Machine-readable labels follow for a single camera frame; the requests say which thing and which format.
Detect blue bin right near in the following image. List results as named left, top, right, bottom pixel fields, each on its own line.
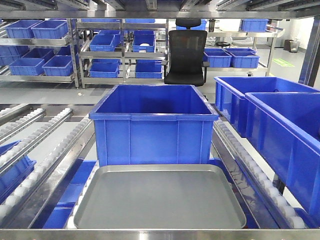
left=246, top=92, right=320, bottom=223

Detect deep blue plastic bin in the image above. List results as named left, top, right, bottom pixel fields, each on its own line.
left=89, top=85, right=219, bottom=166

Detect blue bin right far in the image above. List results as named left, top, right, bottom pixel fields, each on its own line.
left=214, top=76, right=320, bottom=138

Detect black mesh office chair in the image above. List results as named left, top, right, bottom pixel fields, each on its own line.
left=164, top=18, right=207, bottom=87

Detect grey metal serving tray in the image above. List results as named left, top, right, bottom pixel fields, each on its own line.
left=73, top=164, right=247, bottom=230

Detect steel storage shelf rack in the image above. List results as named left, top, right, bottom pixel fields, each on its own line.
left=0, top=9, right=320, bottom=90

